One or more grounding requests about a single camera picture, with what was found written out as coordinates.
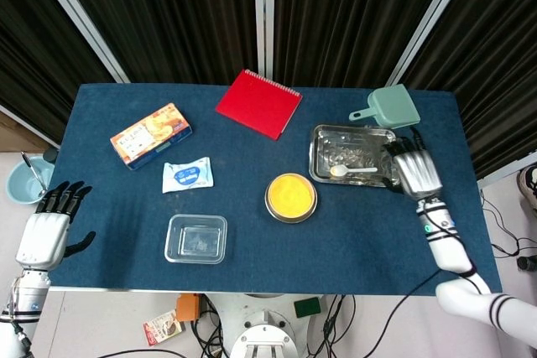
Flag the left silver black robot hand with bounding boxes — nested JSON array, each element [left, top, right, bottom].
[[15, 180, 96, 272]]

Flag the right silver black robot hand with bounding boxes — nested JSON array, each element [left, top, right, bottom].
[[382, 126, 444, 202]]

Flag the white plastic spoon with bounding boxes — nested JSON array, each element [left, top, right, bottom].
[[330, 164, 378, 178]]

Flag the white grey robot base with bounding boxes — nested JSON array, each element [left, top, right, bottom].
[[205, 293, 324, 358]]

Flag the metal tray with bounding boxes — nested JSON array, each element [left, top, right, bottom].
[[308, 124, 399, 188]]

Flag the beige bowl yellow contents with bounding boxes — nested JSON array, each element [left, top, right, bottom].
[[266, 172, 317, 220]]

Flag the silver metal plate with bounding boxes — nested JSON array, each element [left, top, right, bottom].
[[264, 172, 319, 224]]

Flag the light blue plastic bucket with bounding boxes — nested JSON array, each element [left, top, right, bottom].
[[5, 155, 55, 205]]

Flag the pale green plastic dustpan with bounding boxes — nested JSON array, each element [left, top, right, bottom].
[[348, 84, 421, 130]]

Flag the blue table cloth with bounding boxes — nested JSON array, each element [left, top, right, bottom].
[[36, 83, 503, 295]]

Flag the sneaker shoe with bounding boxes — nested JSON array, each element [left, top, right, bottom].
[[519, 164, 537, 212]]

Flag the small printed snack packet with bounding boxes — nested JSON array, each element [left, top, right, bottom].
[[142, 309, 185, 347]]

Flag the blue yellow biscuit box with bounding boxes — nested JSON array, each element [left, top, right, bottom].
[[109, 102, 194, 171]]

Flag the clear plastic container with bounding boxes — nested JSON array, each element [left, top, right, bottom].
[[164, 214, 228, 265]]

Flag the white blue wipes packet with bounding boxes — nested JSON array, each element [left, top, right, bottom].
[[162, 156, 215, 195]]

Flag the orange box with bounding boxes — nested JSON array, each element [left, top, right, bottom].
[[175, 293, 202, 323]]

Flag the red spiral notebook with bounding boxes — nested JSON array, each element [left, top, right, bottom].
[[215, 69, 304, 142]]

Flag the dark green block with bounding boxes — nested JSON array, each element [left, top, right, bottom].
[[293, 296, 322, 319]]

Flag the dark pleated curtain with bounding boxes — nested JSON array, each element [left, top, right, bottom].
[[0, 0, 537, 179]]

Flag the white metal frame rail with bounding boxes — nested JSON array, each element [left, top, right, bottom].
[[477, 152, 537, 190], [0, 104, 60, 149]]

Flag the black floor cable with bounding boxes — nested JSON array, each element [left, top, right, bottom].
[[480, 189, 537, 258]]

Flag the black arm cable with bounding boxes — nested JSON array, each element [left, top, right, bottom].
[[363, 200, 483, 358]]

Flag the white metal frame post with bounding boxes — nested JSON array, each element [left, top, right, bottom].
[[24, 0, 130, 84], [253, 0, 276, 79], [385, 0, 480, 86]]

